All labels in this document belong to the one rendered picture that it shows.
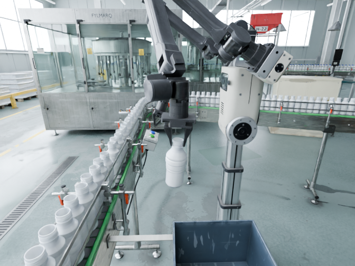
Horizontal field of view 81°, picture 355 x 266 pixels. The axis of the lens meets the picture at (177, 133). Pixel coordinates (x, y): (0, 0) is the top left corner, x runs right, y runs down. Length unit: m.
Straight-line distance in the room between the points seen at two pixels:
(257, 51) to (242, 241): 0.75
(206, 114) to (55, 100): 3.21
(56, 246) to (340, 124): 2.57
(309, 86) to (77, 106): 4.59
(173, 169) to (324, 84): 4.47
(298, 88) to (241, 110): 3.80
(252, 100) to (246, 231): 0.58
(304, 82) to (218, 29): 4.08
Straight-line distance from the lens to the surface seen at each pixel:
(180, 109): 0.60
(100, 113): 4.52
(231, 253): 1.02
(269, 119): 2.52
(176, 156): 0.65
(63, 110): 4.78
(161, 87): 0.56
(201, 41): 1.31
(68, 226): 0.65
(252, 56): 0.90
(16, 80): 9.80
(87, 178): 0.77
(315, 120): 2.61
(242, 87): 1.05
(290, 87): 4.81
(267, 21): 7.54
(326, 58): 11.43
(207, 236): 0.93
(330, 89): 5.01
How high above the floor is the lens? 1.54
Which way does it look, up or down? 20 degrees down
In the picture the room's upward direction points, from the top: straight up
